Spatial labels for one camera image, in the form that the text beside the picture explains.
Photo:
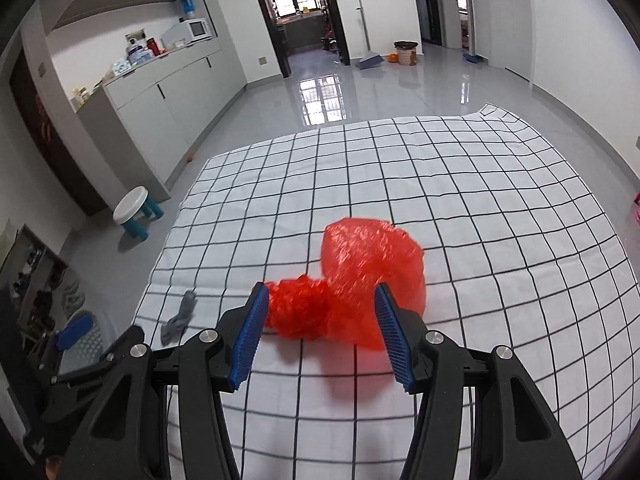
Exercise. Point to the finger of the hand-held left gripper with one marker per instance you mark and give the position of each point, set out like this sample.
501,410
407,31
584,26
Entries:
100,362
75,327

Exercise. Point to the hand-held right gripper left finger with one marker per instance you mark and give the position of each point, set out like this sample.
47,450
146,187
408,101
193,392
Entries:
247,340

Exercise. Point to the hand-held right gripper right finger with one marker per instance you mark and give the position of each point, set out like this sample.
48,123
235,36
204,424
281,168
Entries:
392,340

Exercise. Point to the grey round laundry basket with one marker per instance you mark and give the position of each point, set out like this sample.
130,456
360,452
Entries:
92,347

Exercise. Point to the red plastic bag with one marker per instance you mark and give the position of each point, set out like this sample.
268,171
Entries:
370,260

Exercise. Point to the grey shoe rack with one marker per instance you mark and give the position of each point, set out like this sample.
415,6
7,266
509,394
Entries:
40,280

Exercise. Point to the crumpled grey plastic wrapper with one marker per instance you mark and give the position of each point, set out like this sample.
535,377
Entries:
177,322

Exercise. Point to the black checked white cloth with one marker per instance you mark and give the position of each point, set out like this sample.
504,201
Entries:
500,260

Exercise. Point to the white stool with blue legs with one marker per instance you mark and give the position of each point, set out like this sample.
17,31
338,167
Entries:
131,202

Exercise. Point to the dark brown door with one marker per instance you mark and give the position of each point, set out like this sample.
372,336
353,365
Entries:
40,125

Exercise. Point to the grey sideboard cabinet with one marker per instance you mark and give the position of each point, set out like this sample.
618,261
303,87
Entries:
180,95

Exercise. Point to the broom with blue dustpan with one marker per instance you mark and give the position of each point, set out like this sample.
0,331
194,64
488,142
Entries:
370,62

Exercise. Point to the pink object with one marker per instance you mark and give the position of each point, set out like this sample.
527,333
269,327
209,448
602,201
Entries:
636,205

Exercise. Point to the blue tissue box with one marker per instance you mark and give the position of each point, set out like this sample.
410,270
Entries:
140,56

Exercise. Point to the woven waste basket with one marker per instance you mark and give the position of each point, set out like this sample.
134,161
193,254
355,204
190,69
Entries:
406,52

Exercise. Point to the red thermos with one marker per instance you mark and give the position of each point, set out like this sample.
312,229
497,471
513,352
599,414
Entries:
152,46

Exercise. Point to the blue mop head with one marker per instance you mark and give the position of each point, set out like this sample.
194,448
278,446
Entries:
472,58

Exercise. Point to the white microwave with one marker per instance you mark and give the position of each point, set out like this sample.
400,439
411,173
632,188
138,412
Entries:
192,30

